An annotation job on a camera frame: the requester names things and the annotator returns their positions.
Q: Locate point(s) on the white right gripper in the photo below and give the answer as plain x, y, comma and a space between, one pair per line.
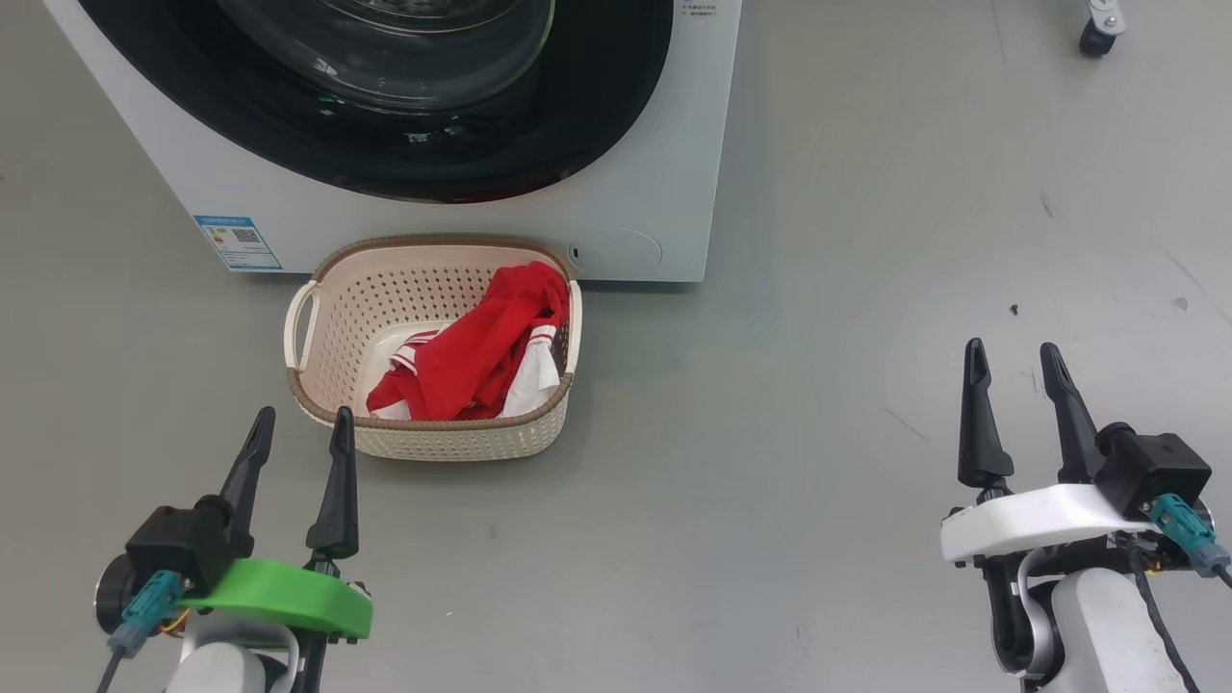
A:
1030, 520

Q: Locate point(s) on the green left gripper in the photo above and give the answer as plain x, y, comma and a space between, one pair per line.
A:
279, 597

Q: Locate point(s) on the red and white garment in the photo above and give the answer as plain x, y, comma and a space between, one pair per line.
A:
472, 356

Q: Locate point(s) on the dark washing machine door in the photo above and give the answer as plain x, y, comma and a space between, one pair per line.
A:
597, 115

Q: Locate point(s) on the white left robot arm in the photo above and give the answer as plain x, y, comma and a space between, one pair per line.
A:
221, 669

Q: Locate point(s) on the beige perforated laundry basket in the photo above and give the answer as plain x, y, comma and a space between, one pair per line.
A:
356, 308

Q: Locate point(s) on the white front-load washing machine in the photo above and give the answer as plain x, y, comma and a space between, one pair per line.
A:
664, 192

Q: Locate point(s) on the blue energy label sticker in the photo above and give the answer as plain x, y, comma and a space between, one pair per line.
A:
239, 243

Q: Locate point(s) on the black caster wheel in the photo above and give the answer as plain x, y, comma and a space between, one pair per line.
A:
1095, 38

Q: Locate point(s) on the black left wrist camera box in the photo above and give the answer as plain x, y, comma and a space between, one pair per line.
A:
178, 544

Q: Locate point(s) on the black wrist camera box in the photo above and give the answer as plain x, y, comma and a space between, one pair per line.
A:
178, 544
1155, 472

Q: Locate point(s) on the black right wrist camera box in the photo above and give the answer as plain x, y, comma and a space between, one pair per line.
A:
1155, 472

